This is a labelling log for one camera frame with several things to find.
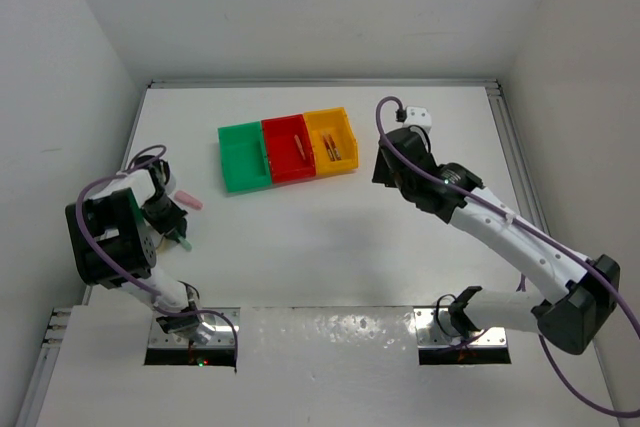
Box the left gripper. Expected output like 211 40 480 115
140 192 186 240

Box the red gel pen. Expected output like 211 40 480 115
326 134 341 161

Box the pink gel pen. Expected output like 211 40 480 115
322 133 335 159

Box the orange pen cap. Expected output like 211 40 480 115
294 135 306 160

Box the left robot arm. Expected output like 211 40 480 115
65 155 201 341

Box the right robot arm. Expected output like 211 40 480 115
373 127 620 355

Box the yellow plastic bin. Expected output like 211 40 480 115
303 107 359 177

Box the green plastic bin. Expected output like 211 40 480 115
218 122 272 193

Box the red plastic bin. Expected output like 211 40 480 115
261 114 316 184

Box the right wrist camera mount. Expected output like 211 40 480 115
396 106 433 134

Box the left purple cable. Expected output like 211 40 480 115
77 144 240 366

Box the left base plate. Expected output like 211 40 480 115
148 308 240 349

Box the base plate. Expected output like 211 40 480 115
413 306 508 351
148 308 240 349

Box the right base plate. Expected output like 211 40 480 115
413 306 508 351

